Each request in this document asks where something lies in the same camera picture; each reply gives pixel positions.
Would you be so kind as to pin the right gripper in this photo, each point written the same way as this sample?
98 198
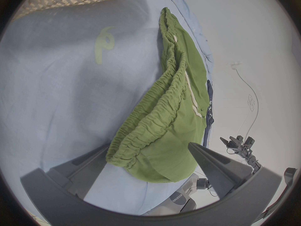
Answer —
237 146

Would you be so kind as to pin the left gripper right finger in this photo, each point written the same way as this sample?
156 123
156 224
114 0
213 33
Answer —
218 171

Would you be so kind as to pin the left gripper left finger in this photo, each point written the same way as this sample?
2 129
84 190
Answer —
77 173

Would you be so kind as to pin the green shorts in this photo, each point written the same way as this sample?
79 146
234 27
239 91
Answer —
169 131

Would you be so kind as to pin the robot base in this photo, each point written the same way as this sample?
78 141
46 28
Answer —
178 199

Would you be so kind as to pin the bed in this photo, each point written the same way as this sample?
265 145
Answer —
58 90

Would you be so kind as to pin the dark blue printed T-shirt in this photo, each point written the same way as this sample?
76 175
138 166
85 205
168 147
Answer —
209 116

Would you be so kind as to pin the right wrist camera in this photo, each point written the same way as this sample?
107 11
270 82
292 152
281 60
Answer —
250 142

